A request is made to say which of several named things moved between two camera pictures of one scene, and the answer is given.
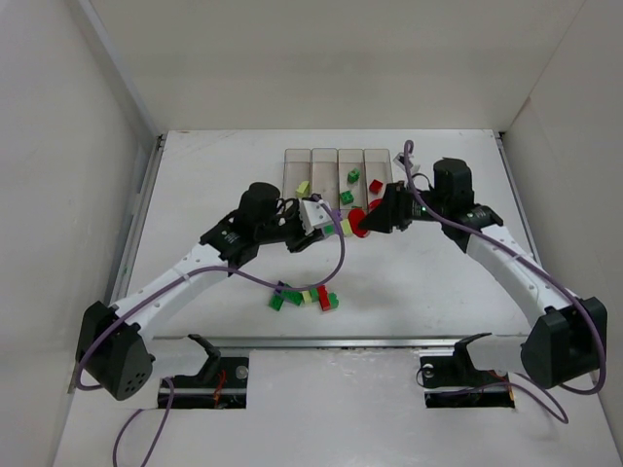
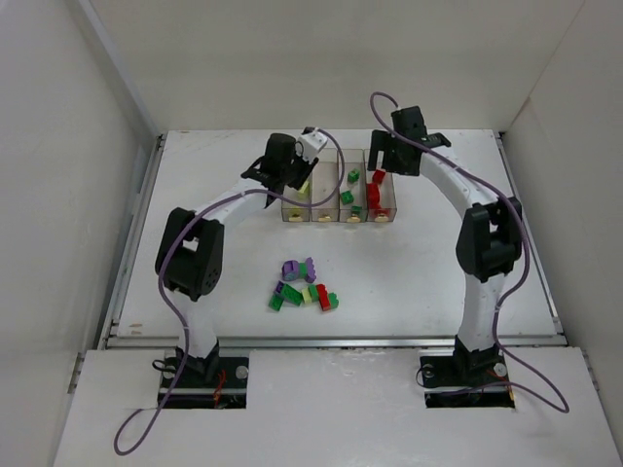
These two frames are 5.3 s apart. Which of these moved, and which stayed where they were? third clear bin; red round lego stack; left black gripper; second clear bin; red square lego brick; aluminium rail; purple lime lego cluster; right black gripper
Moved: left black gripper; right black gripper; purple lime lego cluster; red round lego stack; red square lego brick
Stayed: aluminium rail; second clear bin; third clear bin
